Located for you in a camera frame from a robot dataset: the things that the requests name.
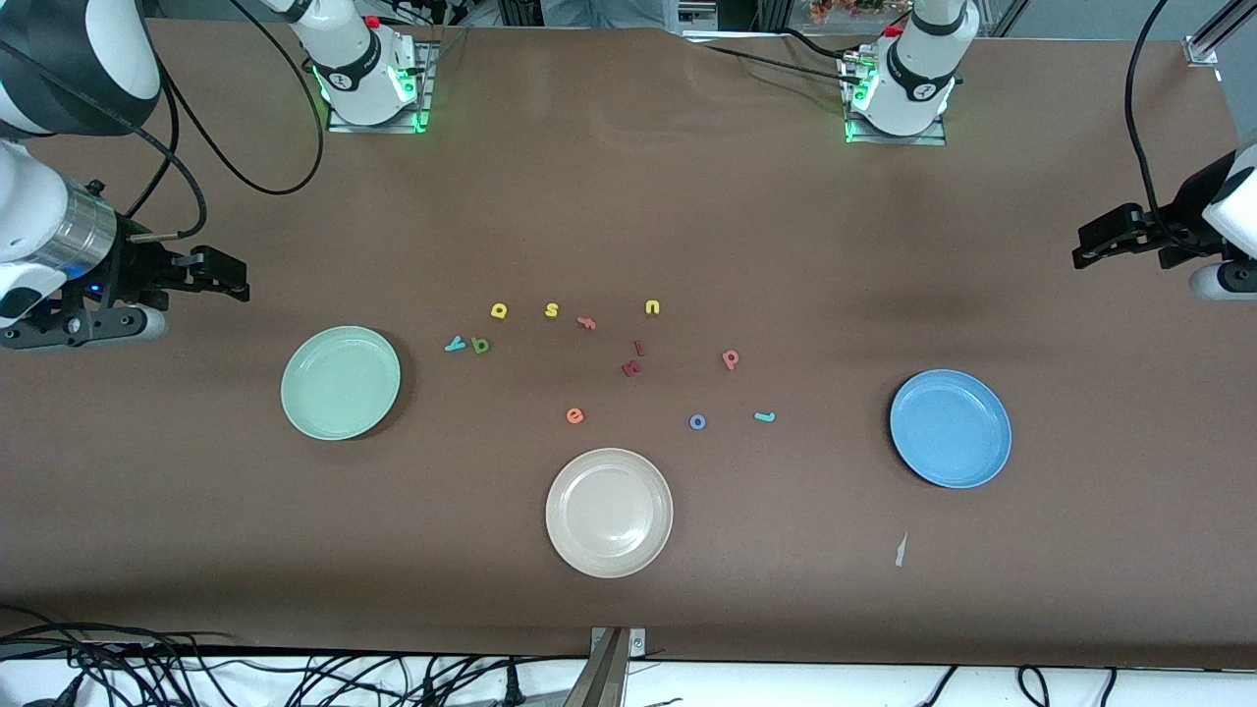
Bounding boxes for green plate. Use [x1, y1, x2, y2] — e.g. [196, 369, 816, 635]
[280, 326, 403, 441]

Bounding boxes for blue plate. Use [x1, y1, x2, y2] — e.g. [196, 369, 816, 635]
[890, 369, 1012, 490]

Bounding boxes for brown table cover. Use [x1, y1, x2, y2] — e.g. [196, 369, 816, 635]
[0, 18, 1257, 669]

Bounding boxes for orange flowers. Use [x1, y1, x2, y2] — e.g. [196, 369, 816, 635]
[807, 0, 885, 26]

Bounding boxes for beige plate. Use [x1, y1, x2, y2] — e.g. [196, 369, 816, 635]
[545, 448, 675, 579]

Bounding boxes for person in grey clothes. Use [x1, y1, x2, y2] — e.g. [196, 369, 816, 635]
[540, 0, 679, 30]

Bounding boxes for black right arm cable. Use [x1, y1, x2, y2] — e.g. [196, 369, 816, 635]
[123, 0, 327, 242]

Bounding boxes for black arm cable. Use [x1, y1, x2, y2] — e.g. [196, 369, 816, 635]
[123, 0, 327, 242]
[1123, 0, 1179, 246]

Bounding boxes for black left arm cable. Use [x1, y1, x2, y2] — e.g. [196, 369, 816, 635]
[1123, 0, 1179, 246]

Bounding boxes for aluminium frame profile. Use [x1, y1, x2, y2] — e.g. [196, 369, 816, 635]
[1183, 0, 1238, 65]

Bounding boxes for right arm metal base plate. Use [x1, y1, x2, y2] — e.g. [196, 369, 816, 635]
[327, 39, 436, 135]

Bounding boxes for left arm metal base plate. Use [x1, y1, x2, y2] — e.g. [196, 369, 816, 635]
[843, 54, 949, 146]

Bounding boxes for black cable on table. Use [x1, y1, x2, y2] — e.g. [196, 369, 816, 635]
[702, 27, 865, 87]

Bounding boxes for tangled black cables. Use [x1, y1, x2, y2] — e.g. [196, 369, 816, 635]
[0, 604, 590, 707]

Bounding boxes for metal table edge bracket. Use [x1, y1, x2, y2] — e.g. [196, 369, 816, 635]
[563, 626, 647, 707]

